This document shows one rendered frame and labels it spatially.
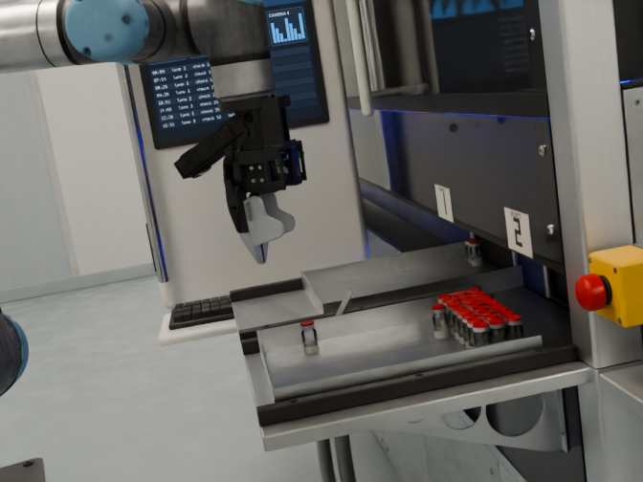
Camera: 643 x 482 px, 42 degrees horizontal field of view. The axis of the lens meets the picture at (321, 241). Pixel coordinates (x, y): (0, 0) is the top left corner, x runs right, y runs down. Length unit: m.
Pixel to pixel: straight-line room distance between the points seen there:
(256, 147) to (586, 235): 0.41
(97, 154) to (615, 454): 5.69
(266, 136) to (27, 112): 5.56
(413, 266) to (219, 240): 0.51
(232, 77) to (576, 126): 0.40
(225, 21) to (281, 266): 1.02
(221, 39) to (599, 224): 0.49
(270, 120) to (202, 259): 0.95
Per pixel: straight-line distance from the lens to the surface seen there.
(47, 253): 6.62
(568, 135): 0.99
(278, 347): 1.27
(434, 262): 1.65
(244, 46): 1.02
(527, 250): 1.16
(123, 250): 6.57
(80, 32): 0.92
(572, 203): 1.01
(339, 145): 1.93
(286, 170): 1.04
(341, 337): 1.27
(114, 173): 6.50
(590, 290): 0.94
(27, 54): 0.97
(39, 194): 6.57
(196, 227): 1.93
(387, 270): 1.62
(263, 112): 1.03
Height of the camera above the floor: 1.26
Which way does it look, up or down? 11 degrees down
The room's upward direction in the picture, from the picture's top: 9 degrees counter-clockwise
